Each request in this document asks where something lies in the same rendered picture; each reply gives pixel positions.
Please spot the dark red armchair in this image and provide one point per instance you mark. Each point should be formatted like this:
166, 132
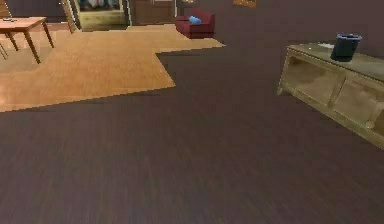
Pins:
200, 29

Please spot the blue cushion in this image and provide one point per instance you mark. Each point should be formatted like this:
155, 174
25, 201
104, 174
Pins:
194, 20

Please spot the orange framed picture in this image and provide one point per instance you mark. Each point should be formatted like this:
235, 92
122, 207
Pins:
245, 2

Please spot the pale wooden low cabinet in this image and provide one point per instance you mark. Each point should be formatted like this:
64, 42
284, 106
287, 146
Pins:
336, 86

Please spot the white flat paper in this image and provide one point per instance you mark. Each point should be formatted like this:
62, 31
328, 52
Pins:
325, 45

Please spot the dark blue bucket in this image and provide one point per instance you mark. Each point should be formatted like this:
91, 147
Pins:
346, 46

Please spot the brown wooden table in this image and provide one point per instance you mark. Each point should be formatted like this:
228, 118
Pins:
20, 23

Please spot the small dark flat object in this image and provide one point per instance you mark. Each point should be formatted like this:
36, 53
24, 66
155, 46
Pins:
8, 20

